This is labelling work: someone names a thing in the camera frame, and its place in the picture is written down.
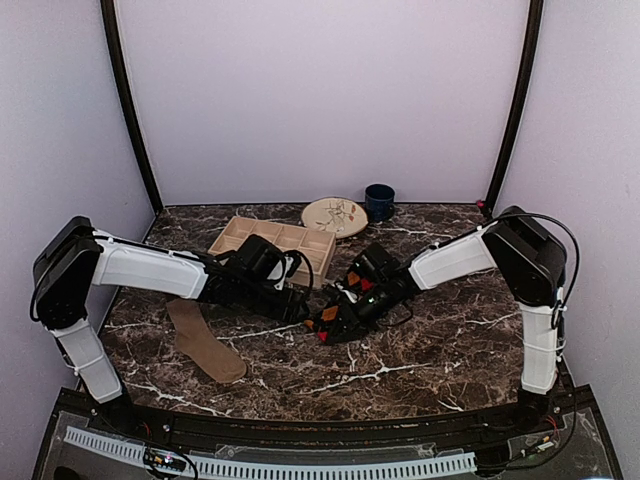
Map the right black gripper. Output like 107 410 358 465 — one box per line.
326 280 397 343

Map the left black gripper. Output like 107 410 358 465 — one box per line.
236 276 310 325

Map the argyle black red orange sock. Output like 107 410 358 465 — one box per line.
304 271 379 345

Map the wooden compartment tray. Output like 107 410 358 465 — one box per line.
208 216 336 290

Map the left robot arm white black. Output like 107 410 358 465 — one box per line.
29 216 312 436

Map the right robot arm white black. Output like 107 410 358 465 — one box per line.
318 206 576 434

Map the cream floral ceramic plate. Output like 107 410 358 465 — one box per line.
301 197 368 239

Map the plain brown sock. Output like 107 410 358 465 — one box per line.
166 298 247 384

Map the dark blue mug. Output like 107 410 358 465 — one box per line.
364 184 395 223

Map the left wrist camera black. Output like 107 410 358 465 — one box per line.
237 234 287 283

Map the white slotted cable duct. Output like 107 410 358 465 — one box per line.
63 427 477 479

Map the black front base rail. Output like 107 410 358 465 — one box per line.
94 404 553 450

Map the right black frame post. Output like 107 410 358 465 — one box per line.
479 0 544 218

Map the black frame post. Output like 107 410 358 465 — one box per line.
100 0 164 216
479 0 544 218

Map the left black frame post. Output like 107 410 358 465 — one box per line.
100 0 164 216

